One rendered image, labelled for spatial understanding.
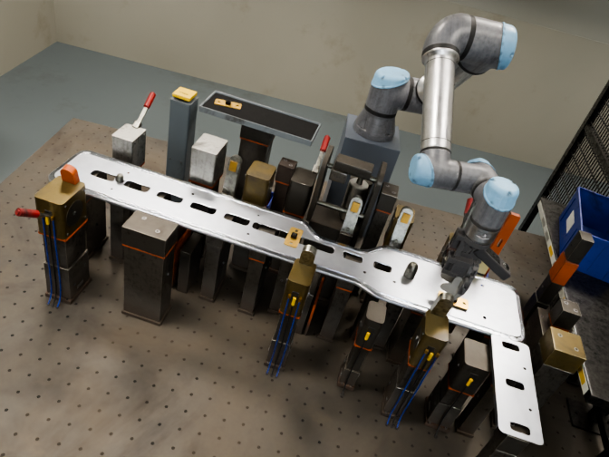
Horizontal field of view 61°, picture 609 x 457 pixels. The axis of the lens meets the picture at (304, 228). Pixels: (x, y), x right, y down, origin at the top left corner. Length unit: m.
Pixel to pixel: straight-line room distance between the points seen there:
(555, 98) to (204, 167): 3.69
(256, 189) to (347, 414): 0.69
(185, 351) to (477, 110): 3.68
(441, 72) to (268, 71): 3.29
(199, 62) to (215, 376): 3.56
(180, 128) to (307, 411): 0.97
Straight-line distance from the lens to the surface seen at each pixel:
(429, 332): 1.28
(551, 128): 4.94
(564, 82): 4.79
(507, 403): 1.32
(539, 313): 1.60
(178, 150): 1.82
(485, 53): 1.49
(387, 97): 1.81
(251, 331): 1.59
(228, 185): 1.58
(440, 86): 1.37
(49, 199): 1.42
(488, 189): 1.24
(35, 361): 1.53
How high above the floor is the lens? 1.91
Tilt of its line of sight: 37 degrees down
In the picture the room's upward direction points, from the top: 16 degrees clockwise
